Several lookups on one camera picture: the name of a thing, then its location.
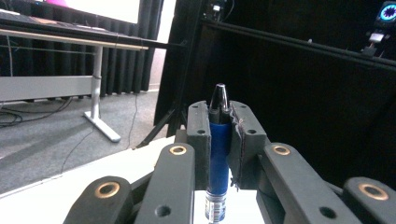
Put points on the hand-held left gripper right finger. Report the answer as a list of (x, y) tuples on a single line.
[(249, 130)]

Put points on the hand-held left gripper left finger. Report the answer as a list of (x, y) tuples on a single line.
[(199, 124)]

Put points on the blue pen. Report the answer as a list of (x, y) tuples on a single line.
[(219, 149)]

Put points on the black tripod stand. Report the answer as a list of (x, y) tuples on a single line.
[(162, 124)]

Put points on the black curtain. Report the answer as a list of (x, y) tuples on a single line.
[(124, 71)]

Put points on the bright screen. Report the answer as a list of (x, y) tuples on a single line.
[(102, 9)]

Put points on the white metal desk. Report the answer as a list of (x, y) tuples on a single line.
[(46, 87)]

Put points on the small black camera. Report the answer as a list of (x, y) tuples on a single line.
[(216, 7)]

